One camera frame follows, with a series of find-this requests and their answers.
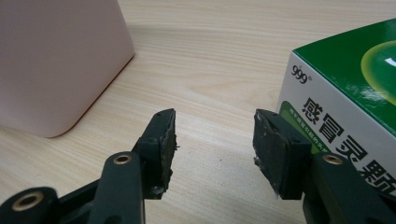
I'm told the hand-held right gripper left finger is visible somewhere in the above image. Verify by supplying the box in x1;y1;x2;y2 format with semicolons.
132;108;178;201

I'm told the green and white medicine box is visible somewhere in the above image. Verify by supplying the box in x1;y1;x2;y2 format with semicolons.
276;18;396;200

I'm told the pink plastic storage box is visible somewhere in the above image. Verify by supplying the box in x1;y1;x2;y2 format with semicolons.
0;0;135;139

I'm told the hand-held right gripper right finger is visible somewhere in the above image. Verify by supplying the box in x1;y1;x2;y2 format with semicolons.
252;108;313;201

